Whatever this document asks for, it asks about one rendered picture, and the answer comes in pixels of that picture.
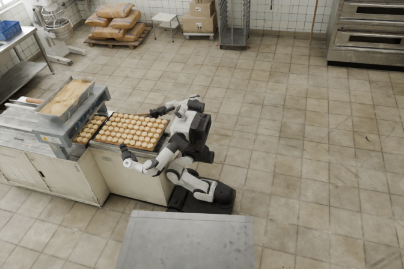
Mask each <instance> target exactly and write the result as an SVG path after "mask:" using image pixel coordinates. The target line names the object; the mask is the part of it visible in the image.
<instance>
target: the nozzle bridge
mask: <svg viewBox="0 0 404 269"><path fill-rule="evenodd" d="M110 99H111V96H110V93H109V90H108V87H107V86H105V85H96V84H94V88H93V92H92V93H91V94H90V95H89V97H88V98H87V99H86V100H85V101H84V102H83V103H82V104H81V105H80V106H79V107H78V108H77V109H76V110H75V112H74V113H73V114H72V115H71V116H70V117H69V118H68V120H67V121H66V122H65V123H64V124H63V123H58V122H52V121H48V120H46V119H45V118H42V119H41V120H40V121H39V122H38V123H37V124H36V125H35V126H34V127H33V128H32V129H31V130H32V132H33V134H34V135H35V137H36V138H37V140H38V141H39V142H41V143H44V144H49V146H50V148H51V149H52V151H53V152H54V154H55V156H56V158H60V159H65V160H67V159H68V158H69V157H70V156H69V155H68V153H67V151H66V149H65V148H70V147H71V146H72V145H73V144H72V140H73V139H74V138H75V137H76V136H77V134H78V133H79V132H80V131H81V130H82V129H83V128H84V126H85V125H86V124H87V122H89V120H90V119H91V118H92V117H93V115H94V114H95V113H96V112H97V111H100V112H106V111H107V108H106V105H105V101H110ZM96 101H97V104H96ZM93 103H94V104H95V105H97V106H96V108H94V109H93V106H92V104H93ZM89 108H91V109H93V110H92V112H89V110H88V109H89ZM86 112H88V113H90V114H88V115H89V116H87V117H86V116H85V113H86ZM82 116H84V118H86V119H85V121H83V122H82V120H81V118H82ZM79 120H80V122H82V123H81V125H79V126H78V124H77V122H78V121H79ZM74 125H76V126H77V127H78V129H77V130H75V128H74Z"/></svg>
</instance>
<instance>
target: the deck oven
mask: <svg viewBox="0 0 404 269"><path fill-rule="evenodd" d="M326 61H327V65H330V66H338V67H351V68H365V69H373V70H386V71H401V72H404V0H333V2H332V7H331V12H330V15H329V21H328V26H327V30H326Z"/></svg>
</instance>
